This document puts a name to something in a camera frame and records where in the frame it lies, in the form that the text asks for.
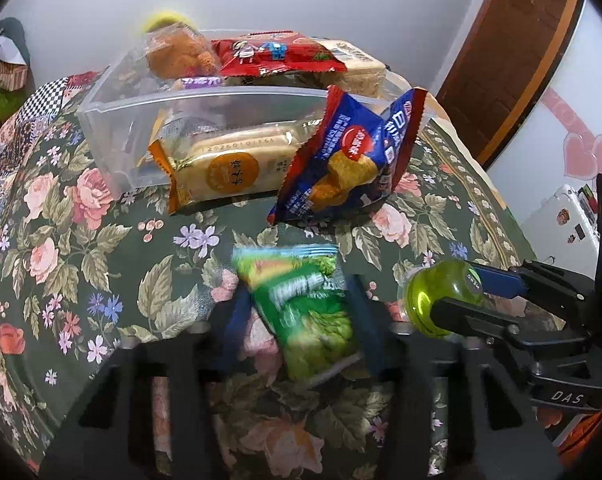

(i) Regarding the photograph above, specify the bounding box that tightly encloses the white suitcase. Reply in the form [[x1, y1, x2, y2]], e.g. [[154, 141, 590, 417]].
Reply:
[[518, 183, 602, 281]]

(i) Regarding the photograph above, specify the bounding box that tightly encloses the clear bread packet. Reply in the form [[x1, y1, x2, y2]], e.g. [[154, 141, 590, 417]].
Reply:
[[153, 109, 217, 144]]

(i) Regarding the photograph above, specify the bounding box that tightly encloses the pink heart wall sticker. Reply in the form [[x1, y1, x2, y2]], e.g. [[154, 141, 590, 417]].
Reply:
[[540, 84, 602, 182]]

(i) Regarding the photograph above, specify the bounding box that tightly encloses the green snack packet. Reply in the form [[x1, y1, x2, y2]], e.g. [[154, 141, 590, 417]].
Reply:
[[231, 243, 362, 382]]

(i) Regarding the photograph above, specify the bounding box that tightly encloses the clear plastic storage box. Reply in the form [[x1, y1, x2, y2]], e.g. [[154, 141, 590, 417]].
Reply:
[[76, 29, 418, 197]]

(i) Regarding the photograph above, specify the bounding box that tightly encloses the pile of clothes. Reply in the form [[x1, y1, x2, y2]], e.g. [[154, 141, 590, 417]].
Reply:
[[0, 30, 32, 112]]

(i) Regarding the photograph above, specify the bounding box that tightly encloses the orange fried snack bag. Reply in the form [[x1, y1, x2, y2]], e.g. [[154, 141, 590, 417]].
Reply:
[[130, 20, 220, 81]]

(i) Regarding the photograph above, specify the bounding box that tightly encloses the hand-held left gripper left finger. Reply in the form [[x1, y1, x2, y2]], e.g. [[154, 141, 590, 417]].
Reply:
[[43, 280, 254, 480]]

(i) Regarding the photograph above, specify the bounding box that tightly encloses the floral blanket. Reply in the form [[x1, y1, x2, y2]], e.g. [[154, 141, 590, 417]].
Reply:
[[0, 72, 552, 480]]

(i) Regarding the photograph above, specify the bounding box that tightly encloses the beige cracker packet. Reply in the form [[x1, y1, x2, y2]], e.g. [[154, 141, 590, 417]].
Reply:
[[291, 37, 387, 99]]

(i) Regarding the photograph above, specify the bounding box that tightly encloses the long gold cake packet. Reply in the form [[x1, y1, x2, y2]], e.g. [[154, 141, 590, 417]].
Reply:
[[148, 122, 327, 216]]

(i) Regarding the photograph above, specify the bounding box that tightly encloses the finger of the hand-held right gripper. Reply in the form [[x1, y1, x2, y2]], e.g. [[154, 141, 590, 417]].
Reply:
[[431, 297, 594, 357], [463, 260, 600, 312]]

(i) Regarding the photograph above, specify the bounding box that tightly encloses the green jelly cup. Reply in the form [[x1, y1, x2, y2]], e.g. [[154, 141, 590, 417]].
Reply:
[[395, 258, 484, 339]]

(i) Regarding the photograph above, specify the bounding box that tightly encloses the red snack packet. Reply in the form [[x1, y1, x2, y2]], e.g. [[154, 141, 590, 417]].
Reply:
[[215, 30, 347, 77]]

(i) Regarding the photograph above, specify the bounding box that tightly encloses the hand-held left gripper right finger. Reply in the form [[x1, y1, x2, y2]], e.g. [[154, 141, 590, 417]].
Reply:
[[348, 273, 562, 480]]

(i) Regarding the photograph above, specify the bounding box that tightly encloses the wooden door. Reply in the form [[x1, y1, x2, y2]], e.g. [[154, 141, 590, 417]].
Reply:
[[433, 0, 584, 172]]

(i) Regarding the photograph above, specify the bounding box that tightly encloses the purple biscuit packet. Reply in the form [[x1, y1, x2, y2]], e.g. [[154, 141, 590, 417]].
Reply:
[[173, 74, 227, 92]]

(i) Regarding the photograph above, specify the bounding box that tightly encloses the blue snack packet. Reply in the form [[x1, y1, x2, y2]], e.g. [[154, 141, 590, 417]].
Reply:
[[266, 84, 430, 226]]

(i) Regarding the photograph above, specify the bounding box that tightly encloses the patchwork quilt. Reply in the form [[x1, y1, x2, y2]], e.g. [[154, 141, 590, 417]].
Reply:
[[0, 70, 102, 222]]

